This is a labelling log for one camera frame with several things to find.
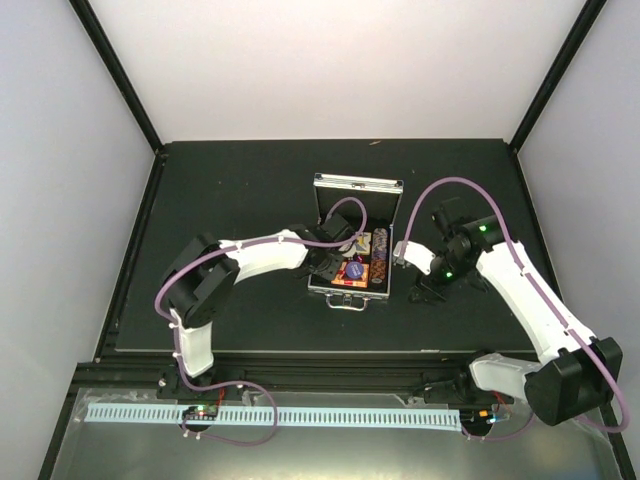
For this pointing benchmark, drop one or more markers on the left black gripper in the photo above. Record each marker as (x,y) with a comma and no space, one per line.
(328,273)

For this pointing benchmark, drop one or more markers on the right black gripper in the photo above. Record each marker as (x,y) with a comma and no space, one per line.
(434,294)

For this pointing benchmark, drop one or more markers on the red orange card deck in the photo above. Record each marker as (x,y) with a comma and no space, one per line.
(341,280)

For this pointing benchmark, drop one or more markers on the purple round button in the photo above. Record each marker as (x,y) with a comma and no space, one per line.
(354,270)

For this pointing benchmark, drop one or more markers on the blue gold card deck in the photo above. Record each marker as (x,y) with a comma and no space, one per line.
(361,246)

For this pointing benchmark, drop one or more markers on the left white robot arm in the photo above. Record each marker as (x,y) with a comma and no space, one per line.
(197,287)

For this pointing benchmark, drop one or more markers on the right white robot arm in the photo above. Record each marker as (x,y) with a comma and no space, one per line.
(573,371)

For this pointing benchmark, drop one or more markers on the orange black chip stack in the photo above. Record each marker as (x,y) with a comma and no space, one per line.
(378,271)

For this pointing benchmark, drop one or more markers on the purple chip stack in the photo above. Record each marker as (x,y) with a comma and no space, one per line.
(379,256)

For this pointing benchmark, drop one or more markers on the blue orange chip stack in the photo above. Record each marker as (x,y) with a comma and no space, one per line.
(380,241)

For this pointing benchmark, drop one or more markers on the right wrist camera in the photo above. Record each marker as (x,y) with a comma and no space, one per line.
(413,254)

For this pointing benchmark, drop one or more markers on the white slotted cable duct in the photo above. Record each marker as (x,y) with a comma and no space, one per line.
(325,417)

